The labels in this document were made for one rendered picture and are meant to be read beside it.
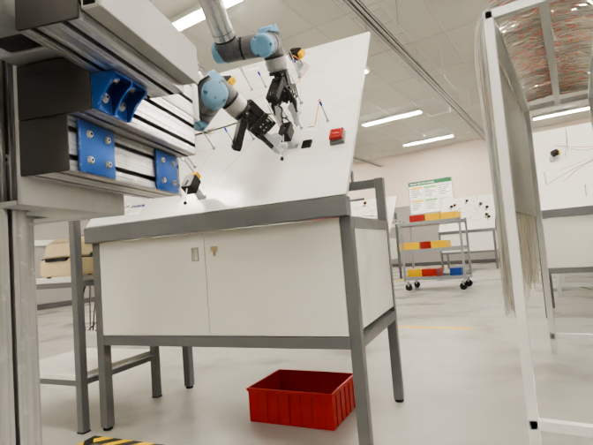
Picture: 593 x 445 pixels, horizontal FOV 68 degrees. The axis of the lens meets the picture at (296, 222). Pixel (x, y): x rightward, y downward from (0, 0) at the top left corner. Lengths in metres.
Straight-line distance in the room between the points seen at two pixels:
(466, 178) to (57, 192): 12.18
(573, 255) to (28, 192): 3.79
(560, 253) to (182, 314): 3.11
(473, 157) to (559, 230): 8.83
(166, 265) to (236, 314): 0.37
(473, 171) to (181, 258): 11.37
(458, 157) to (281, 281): 11.48
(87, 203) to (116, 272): 1.11
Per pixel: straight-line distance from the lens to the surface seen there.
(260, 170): 1.69
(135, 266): 1.94
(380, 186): 2.01
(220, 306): 1.69
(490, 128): 1.65
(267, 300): 1.59
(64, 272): 2.24
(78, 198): 0.91
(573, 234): 4.07
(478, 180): 12.66
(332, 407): 1.82
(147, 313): 1.91
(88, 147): 0.80
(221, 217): 1.62
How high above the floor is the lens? 0.70
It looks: 4 degrees up
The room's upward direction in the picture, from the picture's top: 5 degrees counter-clockwise
